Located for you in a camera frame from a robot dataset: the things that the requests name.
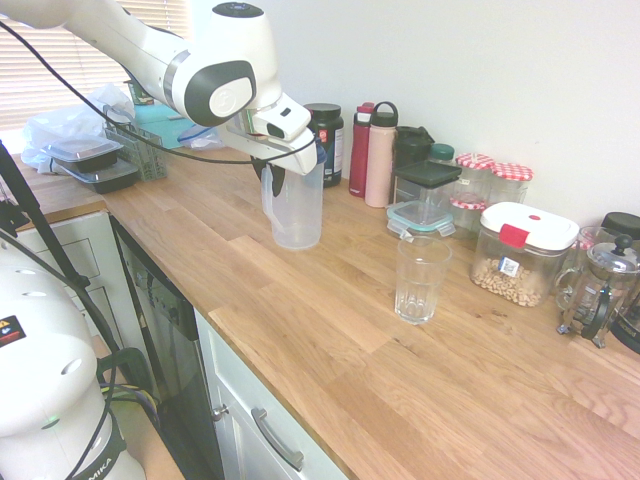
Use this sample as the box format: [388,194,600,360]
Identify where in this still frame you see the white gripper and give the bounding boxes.
[224,119,320,198]

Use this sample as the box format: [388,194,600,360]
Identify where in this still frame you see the clear plastic pitcher blue lid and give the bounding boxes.
[259,139,328,252]

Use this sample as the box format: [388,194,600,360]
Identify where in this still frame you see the red water bottle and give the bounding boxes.
[349,102,377,198]

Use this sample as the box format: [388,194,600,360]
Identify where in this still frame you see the pink water bottle black cap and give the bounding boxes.
[364,101,400,209]

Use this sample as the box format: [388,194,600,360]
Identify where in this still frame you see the black supplement tub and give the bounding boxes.
[302,103,346,189]

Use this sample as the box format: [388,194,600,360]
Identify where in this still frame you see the clear zip bag blue seal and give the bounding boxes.
[177,124,224,151]

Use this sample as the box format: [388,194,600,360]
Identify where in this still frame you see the grey cutlery basket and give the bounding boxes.
[102,104,170,183]

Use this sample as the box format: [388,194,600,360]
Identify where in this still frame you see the teal box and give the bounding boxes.
[133,103,201,151]

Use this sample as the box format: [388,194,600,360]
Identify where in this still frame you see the black shaker bottle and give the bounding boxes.
[394,125,435,167]

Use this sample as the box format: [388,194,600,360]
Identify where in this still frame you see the green paper cup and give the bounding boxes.
[126,80,154,108]

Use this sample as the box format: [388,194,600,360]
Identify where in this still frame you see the glass food container teal lid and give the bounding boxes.
[385,199,457,239]

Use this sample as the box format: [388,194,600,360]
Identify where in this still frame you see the clear canister square dark lid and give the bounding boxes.
[393,160,464,226]

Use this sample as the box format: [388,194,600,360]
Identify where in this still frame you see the black takeout container clear lid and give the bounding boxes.
[40,138,124,175]
[56,160,142,196]

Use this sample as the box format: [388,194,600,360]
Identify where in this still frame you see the jar with green lid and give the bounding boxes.
[428,143,457,169]

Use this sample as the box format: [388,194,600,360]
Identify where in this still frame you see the clear drinking glass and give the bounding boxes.
[394,235,454,326]

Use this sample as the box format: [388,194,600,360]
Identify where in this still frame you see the small jar red checked lid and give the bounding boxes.
[448,194,489,239]

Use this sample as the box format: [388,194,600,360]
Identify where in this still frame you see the glass jar red checked lid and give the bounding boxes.
[488,162,535,209]
[454,152,497,201]

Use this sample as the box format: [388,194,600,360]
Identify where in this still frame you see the black dishwasher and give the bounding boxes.
[109,214,226,480]

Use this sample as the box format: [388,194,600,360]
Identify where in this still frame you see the white plastic bag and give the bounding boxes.
[19,83,137,174]

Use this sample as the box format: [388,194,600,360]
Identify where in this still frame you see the black tripod leg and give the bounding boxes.
[0,139,124,354]

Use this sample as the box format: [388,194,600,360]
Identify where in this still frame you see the window blinds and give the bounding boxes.
[0,0,194,132]

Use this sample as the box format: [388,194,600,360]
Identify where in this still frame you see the cereal container white lid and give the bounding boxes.
[469,202,581,309]

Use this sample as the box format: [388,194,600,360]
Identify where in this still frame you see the jar with black lid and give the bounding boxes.
[599,211,640,242]

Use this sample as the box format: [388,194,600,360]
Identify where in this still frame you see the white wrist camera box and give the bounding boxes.
[252,93,314,143]

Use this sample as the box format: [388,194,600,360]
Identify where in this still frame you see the white cabinet with metal handle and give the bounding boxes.
[192,309,351,480]

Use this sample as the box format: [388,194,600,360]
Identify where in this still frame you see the coloured wire bundle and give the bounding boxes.
[99,382,164,426]

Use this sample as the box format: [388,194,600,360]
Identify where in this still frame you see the silver cabinet handle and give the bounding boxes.
[249,407,306,472]

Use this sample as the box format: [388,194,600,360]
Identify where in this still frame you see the glass french press chrome frame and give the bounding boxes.
[556,234,640,349]

